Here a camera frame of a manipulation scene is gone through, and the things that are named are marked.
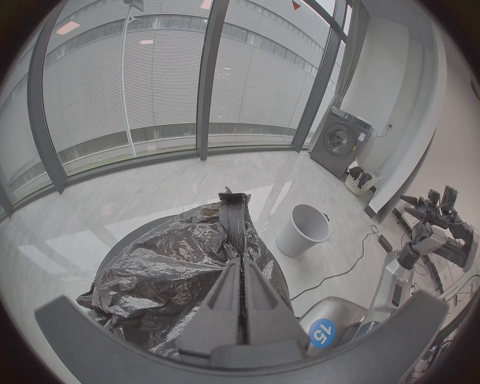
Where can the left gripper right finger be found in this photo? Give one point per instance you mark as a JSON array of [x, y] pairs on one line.
[[272, 318]]

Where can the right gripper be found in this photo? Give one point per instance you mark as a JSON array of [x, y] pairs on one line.
[[437, 215]]

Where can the white curtain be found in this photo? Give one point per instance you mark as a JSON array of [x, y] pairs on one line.
[[352, 56]]

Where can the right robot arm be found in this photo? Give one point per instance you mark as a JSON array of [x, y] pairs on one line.
[[450, 251]]

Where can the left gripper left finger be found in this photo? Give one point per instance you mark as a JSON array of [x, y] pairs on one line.
[[215, 318]]

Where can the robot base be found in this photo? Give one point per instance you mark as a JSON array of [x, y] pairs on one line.
[[333, 305]]

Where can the white trash bin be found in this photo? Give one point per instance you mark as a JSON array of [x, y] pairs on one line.
[[292, 240]]

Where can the pile of clothes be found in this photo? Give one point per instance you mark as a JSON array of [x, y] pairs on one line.
[[358, 174]]

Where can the white laundry basket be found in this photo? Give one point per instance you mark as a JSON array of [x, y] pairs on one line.
[[354, 188]]

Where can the grey washing machine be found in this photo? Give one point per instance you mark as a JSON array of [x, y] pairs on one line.
[[337, 157]]

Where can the window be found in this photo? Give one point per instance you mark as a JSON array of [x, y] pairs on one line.
[[210, 93]]

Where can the black plastic bag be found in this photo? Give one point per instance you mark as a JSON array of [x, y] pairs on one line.
[[168, 270]]

